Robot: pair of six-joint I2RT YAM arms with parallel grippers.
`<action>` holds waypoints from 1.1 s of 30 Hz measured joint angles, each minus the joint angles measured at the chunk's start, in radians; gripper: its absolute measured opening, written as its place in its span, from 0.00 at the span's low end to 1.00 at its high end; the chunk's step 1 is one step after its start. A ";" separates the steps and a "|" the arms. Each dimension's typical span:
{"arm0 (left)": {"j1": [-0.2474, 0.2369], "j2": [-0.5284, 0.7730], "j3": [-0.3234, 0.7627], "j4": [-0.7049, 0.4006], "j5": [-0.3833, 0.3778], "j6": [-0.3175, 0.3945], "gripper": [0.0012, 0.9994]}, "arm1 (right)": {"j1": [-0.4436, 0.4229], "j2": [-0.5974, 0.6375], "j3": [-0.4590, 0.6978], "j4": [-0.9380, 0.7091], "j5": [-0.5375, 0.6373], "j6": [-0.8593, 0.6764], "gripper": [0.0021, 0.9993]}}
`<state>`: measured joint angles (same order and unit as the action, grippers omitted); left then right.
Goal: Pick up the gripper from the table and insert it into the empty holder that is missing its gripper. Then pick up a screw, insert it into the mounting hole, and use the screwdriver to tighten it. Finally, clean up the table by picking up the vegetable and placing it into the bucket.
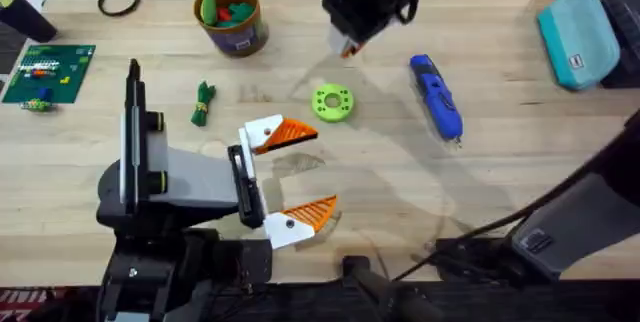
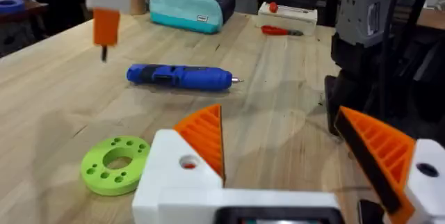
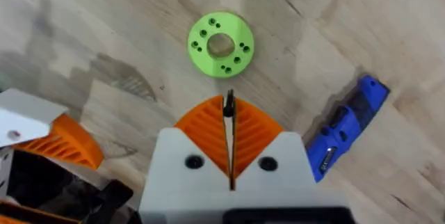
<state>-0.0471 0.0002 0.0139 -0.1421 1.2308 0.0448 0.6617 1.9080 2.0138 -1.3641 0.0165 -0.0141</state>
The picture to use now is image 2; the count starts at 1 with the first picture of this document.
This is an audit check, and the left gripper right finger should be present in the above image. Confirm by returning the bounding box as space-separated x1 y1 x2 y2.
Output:
334 105 445 224

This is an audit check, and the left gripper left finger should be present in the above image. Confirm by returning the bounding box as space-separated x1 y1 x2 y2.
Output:
131 104 227 224

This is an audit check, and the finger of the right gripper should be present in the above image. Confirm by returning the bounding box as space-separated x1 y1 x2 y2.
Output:
86 0 134 62

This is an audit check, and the blue electric screwdriver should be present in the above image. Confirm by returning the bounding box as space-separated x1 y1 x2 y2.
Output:
126 63 244 92

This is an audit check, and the wooden cup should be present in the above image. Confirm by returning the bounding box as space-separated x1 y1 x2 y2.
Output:
129 0 149 17

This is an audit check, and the green disc with holes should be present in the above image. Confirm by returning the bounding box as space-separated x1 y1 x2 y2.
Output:
80 135 152 197

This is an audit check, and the teal zip bag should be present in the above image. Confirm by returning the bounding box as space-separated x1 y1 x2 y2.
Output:
149 0 225 35

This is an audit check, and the blue tape roll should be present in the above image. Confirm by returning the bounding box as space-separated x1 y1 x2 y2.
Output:
0 0 26 15

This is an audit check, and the white box with red knob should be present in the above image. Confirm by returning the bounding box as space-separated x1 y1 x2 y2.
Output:
257 1 318 36

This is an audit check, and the red-handled tool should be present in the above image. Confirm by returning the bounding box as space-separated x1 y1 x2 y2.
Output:
261 24 305 38

